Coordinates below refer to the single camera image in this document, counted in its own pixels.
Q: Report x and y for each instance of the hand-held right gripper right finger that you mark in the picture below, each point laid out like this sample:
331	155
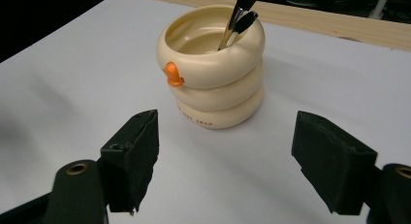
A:
336	166

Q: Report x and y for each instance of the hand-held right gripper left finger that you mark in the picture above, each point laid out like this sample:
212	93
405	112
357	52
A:
132	159

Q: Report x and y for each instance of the cream ringed brush holder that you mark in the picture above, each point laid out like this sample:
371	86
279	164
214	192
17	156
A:
219	72

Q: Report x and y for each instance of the wide black makeup brush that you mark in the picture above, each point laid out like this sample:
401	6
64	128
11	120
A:
232	23

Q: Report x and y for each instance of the thin black makeup brush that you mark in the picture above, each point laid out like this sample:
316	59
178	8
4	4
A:
246	22

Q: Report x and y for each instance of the white table board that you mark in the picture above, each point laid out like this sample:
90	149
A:
64	88

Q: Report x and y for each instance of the wooden table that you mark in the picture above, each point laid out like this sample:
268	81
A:
323	23

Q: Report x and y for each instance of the white metal desk frame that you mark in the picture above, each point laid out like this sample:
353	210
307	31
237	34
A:
379	6

